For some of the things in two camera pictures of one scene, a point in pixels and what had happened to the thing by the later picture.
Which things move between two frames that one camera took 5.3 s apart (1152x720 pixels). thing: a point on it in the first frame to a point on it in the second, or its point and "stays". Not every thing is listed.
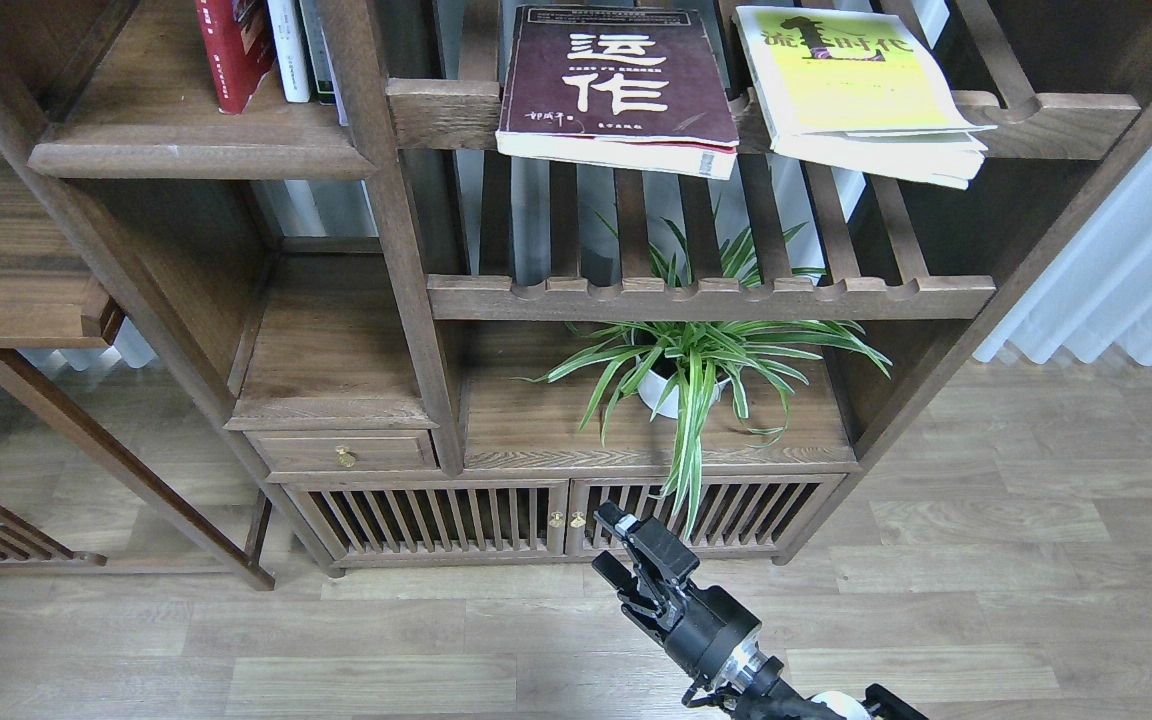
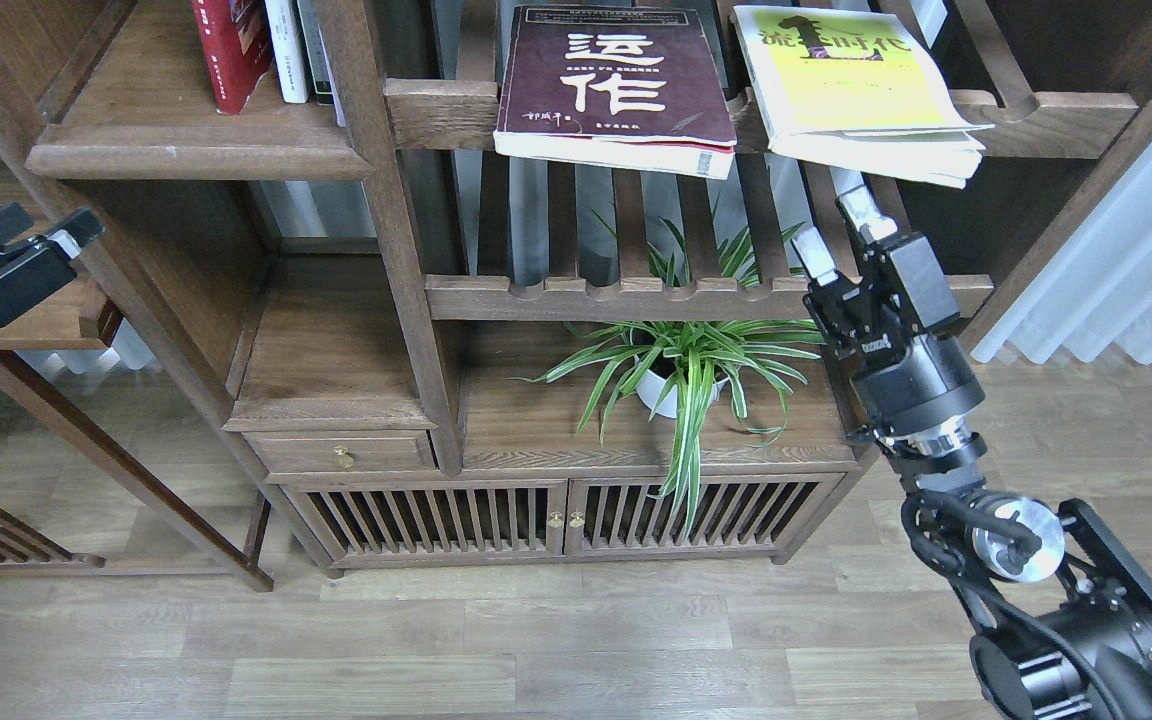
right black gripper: [703, 625] to [902, 381]
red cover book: [239, 47] stays
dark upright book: [314, 13] stays
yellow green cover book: [859, 88] stays
